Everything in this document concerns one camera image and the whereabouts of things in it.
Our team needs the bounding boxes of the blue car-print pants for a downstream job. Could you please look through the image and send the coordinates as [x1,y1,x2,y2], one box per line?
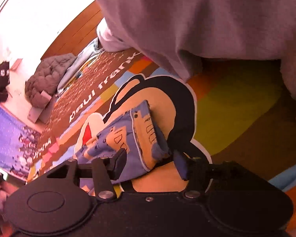
[74,100,170,184]

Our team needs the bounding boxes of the colourful paul frank blanket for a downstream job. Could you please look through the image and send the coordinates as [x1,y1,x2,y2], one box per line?
[26,46,296,232]

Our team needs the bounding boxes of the purple cartoon curtain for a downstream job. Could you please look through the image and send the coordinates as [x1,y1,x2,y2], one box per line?
[0,107,41,181]

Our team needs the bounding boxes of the grey quilted jacket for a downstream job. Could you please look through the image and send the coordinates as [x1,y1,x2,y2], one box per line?
[24,53,77,109]

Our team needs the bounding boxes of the light blue pillow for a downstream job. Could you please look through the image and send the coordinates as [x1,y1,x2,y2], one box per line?
[57,37,103,96]

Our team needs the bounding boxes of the wooden headboard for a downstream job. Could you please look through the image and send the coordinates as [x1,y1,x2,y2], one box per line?
[41,0,103,60]

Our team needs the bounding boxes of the black bag with white print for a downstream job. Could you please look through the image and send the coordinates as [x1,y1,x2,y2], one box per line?
[0,61,10,102]

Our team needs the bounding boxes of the lavender grey duvet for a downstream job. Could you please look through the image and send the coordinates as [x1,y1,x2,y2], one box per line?
[96,0,296,99]

